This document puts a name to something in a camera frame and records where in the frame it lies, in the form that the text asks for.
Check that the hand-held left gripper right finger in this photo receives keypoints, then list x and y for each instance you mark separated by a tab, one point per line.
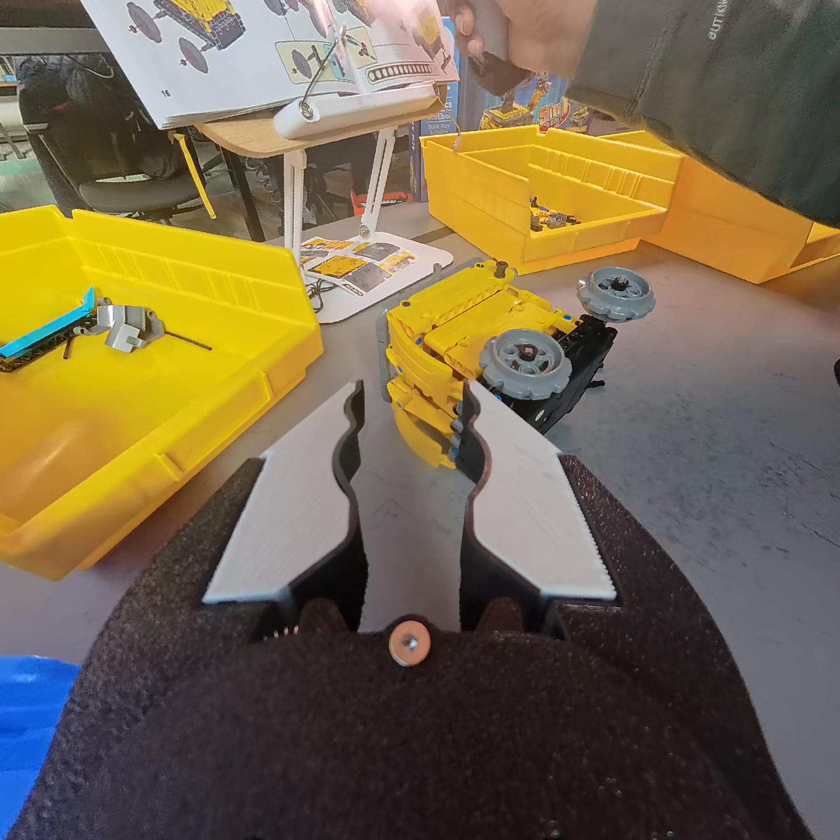
538	525

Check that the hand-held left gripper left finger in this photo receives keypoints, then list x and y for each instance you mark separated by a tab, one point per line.
289	525

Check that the yellow storage bin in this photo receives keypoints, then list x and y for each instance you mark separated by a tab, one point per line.
735	223
164	407
485	190

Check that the heap of mixed lego parts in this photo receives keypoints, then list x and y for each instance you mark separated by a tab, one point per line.
554	218

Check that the grey lego wheel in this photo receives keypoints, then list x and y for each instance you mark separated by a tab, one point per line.
617	292
525	364

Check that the yellow lego vehicle model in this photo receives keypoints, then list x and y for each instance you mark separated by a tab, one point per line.
433	341

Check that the blue storage bin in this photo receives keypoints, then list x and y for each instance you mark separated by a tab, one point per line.
29	722

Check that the person's right forearm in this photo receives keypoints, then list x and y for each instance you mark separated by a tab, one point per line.
722	85

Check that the blue lego set box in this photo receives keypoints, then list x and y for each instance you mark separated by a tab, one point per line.
558	108

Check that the lego sticker sheet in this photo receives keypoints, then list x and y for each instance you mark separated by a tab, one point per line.
354	262

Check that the lego instruction booklet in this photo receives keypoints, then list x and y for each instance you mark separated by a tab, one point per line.
229	72

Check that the long black lego beam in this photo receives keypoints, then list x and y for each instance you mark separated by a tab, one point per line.
26	362

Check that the person's right hand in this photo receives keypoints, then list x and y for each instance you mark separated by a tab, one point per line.
544	33

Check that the thin black stick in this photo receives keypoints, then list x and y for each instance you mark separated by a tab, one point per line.
190	340

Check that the cyan strip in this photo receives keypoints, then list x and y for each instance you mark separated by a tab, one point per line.
52	321

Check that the black office chair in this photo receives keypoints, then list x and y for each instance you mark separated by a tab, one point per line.
98	144

